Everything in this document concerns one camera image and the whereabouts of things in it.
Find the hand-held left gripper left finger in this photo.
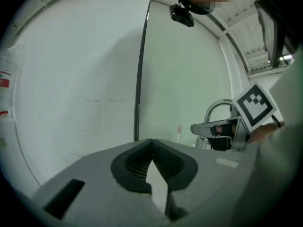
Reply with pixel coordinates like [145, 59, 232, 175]
[32, 138, 171, 227]

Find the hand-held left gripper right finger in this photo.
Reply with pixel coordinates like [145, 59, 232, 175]
[151, 139, 256, 223]

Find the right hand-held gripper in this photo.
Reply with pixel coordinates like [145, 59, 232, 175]
[208, 80, 278, 151]

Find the person's right hand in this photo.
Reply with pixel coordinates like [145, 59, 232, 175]
[248, 123, 284, 144]

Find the chrome faucet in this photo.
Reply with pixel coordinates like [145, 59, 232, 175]
[190, 99, 237, 149]

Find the clear plastic bottle red label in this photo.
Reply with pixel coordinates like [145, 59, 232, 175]
[0, 45, 26, 118]

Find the black head-mounted camera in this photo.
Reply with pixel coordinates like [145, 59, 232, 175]
[169, 3, 195, 28]

